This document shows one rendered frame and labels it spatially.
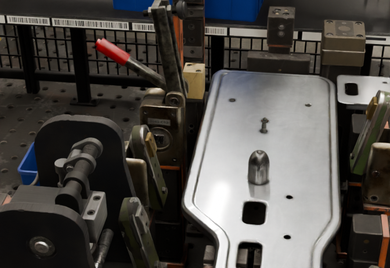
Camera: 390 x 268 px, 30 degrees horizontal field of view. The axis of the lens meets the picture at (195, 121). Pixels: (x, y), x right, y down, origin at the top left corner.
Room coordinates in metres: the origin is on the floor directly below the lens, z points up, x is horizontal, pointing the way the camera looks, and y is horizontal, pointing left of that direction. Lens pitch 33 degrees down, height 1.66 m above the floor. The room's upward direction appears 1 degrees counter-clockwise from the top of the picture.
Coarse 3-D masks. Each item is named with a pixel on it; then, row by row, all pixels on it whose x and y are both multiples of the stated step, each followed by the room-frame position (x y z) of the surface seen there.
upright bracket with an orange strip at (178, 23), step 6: (174, 0) 1.09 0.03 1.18; (174, 6) 1.09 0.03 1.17; (174, 18) 1.09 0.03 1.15; (174, 24) 1.09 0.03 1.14; (180, 24) 1.09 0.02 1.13; (180, 30) 1.09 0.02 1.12; (180, 36) 1.09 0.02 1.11; (180, 42) 1.09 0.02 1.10; (180, 48) 1.09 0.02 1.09; (180, 54) 1.09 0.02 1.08; (180, 60) 1.09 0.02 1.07
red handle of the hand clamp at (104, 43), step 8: (104, 40) 1.01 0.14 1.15; (96, 48) 1.01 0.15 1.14; (104, 48) 1.00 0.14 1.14; (112, 48) 1.01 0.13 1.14; (112, 56) 1.00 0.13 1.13; (120, 56) 1.00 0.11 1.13; (128, 56) 1.01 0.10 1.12; (120, 64) 1.00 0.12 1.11; (128, 64) 1.00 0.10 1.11; (136, 64) 1.00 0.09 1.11; (136, 72) 1.00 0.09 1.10; (144, 72) 1.00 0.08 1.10; (152, 72) 1.00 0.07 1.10; (152, 80) 1.00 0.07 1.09; (160, 80) 1.00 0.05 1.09
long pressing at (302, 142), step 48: (240, 96) 1.09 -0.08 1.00; (288, 96) 1.08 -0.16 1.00; (336, 96) 1.09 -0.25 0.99; (240, 144) 0.94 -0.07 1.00; (288, 144) 0.94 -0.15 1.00; (336, 144) 0.94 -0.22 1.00; (192, 192) 0.82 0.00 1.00; (240, 192) 0.82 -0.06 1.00; (288, 192) 0.82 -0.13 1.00; (336, 192) 0.82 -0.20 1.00; (240, 240) 0.72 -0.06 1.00; (288, 240) 0.72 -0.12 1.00
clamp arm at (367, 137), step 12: (384, 96) 0.89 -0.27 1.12; (372, 108) 0.89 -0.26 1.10; (384, 108) 0.88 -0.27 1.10; (372, 120) 0.88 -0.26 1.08; (384, 120) 0.88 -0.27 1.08; (360, 132) 0.92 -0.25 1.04; (372, 132) 0.88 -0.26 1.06; (360, 144) 0.89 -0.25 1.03; (360, 156) 0.88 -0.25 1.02; (360, 168) 0.88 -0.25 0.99
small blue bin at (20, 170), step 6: (30, 150) 1.23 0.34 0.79; (24, 156) 1.21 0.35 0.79; (30, 156) 1.22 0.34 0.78; (24, 162) 1.19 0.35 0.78; (30, 162) 1.22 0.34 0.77; (36, 162) 1.24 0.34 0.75; (18, 168) 1.17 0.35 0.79; (24, 168) 1.19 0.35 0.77; (30, 168) 1.21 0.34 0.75; (36, 168) 1.24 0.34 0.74; (24, 174) 1.16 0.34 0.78; (30, 174) 1.15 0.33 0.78; (36, 174) 1.15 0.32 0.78; (24, 180) 1.16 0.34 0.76; (30, 180) 1.16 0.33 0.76
